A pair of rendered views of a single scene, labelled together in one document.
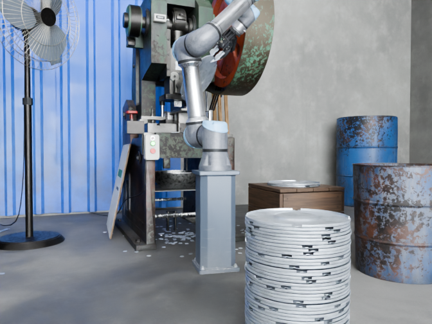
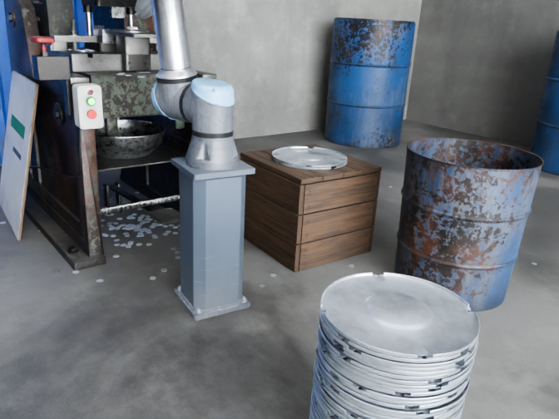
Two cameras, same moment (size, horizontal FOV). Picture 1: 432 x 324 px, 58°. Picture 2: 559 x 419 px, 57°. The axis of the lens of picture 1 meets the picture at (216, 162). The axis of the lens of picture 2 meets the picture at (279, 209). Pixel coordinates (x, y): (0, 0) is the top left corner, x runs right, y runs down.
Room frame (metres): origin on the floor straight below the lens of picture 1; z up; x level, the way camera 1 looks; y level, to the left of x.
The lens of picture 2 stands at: (0.36, 0.25, 0.85)
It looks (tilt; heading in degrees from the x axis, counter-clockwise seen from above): 20 degrees down; 342
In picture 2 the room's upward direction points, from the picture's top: 3 degrees clockwise
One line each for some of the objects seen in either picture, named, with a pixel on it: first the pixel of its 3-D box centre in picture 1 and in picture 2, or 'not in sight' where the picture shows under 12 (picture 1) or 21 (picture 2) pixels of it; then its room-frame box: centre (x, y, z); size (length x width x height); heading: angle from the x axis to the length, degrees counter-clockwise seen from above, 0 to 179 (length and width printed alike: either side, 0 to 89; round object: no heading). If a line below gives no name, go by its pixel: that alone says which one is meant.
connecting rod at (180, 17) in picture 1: (177, 36); not in sight; (2.50, 0.25, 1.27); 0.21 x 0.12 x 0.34; 22
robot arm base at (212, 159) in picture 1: (215, 159); (212, 145); (1.80, 0.00, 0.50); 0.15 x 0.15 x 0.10
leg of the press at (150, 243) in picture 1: (131, 164); (40, 116); (2.53, 0.55, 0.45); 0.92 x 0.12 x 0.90; 22
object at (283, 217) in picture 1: (296, 216); (398, 309); (1.10, -0.23, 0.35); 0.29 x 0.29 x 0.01
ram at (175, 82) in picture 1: (179, 71); not in sight; (2.46, 0.23, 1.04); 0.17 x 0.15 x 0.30; 22
